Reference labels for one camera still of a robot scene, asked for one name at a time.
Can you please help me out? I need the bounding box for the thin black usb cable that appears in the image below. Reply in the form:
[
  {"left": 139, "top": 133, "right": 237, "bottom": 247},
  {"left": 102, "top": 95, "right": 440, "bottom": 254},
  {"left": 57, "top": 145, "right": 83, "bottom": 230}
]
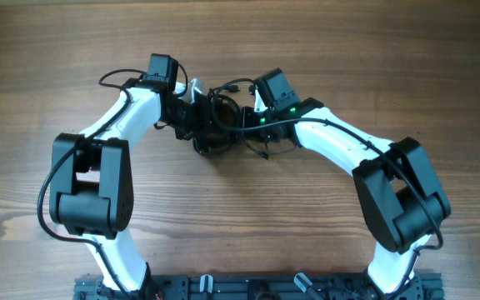
[{"left": 208, "top": 77, "right": 298, "bottom": 161}]

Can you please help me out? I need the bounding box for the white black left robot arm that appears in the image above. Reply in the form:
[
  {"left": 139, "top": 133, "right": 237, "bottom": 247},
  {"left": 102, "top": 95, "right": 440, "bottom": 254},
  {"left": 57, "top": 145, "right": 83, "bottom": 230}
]
[{"left": 37, "top": 53, "right": 203, "bottom": 299}]

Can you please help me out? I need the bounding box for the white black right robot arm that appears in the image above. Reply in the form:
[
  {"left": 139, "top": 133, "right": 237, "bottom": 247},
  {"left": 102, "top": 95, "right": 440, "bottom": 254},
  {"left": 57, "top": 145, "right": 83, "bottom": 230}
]
[{"left": 242, "top": 68, "right": 451, "bottom": 299}]

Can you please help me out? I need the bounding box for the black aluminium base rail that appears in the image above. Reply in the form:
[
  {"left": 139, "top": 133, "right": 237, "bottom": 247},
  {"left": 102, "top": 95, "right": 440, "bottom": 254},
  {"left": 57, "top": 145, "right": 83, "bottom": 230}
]
[{"left": 72, "top": 273, "right": 445, "bottom": 300}]

